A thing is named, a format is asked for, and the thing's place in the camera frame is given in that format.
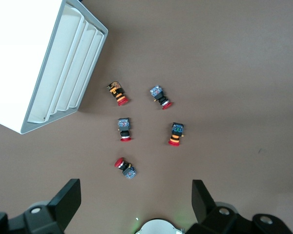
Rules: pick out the red button orange collar dark block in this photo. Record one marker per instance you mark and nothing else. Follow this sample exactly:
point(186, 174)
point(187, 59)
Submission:
point(177, 130)

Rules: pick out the brown paper table cover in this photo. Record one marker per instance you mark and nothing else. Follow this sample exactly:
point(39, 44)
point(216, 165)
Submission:
point(222, 73)

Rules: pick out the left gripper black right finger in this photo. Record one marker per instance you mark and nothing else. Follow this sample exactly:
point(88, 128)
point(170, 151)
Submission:
point(217, 219)

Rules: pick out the white stepped organizer bin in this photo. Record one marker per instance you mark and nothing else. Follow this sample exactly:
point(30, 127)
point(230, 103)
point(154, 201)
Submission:
point(19, 48)

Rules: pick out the red mushroom button blue block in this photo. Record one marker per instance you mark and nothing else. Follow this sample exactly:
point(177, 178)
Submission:
point(127, 169)
point(158, 93)
point(124, 124)

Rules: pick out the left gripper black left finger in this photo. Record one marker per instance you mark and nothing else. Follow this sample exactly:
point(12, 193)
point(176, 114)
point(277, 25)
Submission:
point(51, 217)

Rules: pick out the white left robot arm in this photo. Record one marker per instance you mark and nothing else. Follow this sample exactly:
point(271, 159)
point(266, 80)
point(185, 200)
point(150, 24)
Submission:
point(158, 228)

